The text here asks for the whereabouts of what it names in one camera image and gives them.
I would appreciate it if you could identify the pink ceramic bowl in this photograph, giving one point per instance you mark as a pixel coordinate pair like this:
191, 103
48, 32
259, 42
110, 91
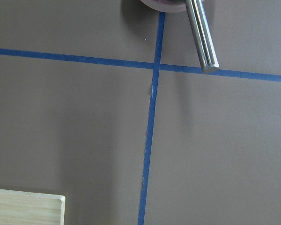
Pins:
167, 6

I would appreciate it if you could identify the bamboo cutting board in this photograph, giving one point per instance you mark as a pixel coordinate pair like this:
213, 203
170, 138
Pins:
28, 208

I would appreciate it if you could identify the metal scoop with handle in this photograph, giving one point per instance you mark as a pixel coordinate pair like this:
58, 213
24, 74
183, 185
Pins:
202, 37

